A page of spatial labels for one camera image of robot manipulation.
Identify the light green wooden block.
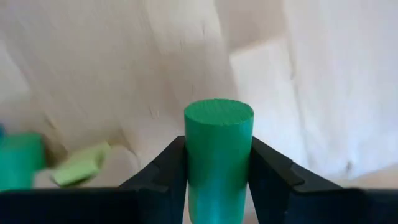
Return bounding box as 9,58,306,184
50,141,113,188

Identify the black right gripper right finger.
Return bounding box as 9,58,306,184
248,136,398,224

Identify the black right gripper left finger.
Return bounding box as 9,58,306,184
0,136,188,224

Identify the green wooden cylinder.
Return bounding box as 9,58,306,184
183,98,255,224

